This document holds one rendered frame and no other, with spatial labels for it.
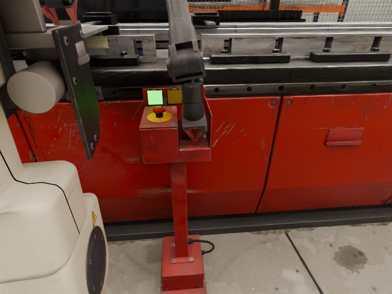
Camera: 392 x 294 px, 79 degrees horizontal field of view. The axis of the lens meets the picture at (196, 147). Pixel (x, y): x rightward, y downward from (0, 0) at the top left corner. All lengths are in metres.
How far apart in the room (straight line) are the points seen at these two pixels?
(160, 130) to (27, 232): 0.45
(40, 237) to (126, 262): 1.04
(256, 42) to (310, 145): 0.49
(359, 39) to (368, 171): 0.60
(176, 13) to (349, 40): 0.78
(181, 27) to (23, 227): 0.47
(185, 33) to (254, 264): 1.06
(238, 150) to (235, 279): 0.59
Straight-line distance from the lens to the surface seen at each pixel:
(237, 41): 1.00
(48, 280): 0.35
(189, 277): 1.13
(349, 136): 1.21
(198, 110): 0.63
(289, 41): 1.07
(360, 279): 1.44
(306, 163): 1.19
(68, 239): 0.33
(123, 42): 0.99
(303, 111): 1.04
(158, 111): 0.70
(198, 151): 0.70
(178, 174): 0.81
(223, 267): 1.27
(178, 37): 0.58
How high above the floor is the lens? 1.07
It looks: 31 degrees down
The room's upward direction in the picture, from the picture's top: straight up
